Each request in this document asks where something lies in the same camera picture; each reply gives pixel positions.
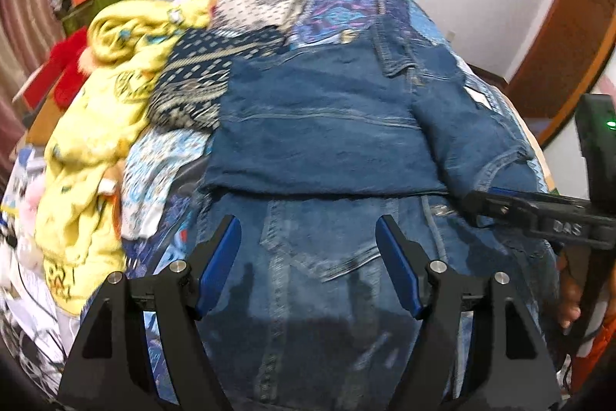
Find red flat box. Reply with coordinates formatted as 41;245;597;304
20;63;65;109

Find red fluffy cloth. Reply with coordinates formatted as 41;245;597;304
44;27;93;112

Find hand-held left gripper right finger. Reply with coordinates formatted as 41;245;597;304
375;215;562;411

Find yellow patterned garment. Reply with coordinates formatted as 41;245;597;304
36;0;213;316

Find white printed cloth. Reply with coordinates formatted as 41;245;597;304
0;145;84;395

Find person's right hand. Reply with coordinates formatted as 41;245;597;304
556;247;585;330

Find navy patterned garment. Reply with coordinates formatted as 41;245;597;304
147;26;290;133

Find striped pink curtain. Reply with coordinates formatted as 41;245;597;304
0;0;70;183

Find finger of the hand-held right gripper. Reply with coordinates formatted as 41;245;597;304
461;188;547;239

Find green box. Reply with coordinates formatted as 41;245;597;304
60;0;147;37

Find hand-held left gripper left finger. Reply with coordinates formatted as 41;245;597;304
58;215;242;411

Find blue denim jeans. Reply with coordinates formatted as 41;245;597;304
195;192;569;411

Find blue patterned bedsheet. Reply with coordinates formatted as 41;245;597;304
82;0;555;411

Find blue denim jacket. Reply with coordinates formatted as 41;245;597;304
199;23;549;206

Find wooden door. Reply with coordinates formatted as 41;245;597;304
504;0;616;148

